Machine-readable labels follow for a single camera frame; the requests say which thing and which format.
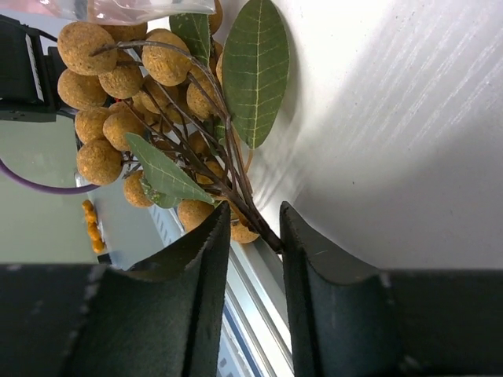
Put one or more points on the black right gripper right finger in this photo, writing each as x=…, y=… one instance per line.
x=349, y=318

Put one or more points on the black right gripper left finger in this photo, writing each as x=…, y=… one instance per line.
x=162, y=317

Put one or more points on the yellow longan bunch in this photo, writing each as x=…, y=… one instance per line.
x=176, y=114

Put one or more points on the clear pink-dotted zip bag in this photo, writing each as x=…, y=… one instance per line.
x=116, y=12

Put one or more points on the aluminium table rail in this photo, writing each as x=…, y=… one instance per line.
x=256, y=310

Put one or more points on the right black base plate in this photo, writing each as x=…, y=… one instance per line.
x=29, y=75

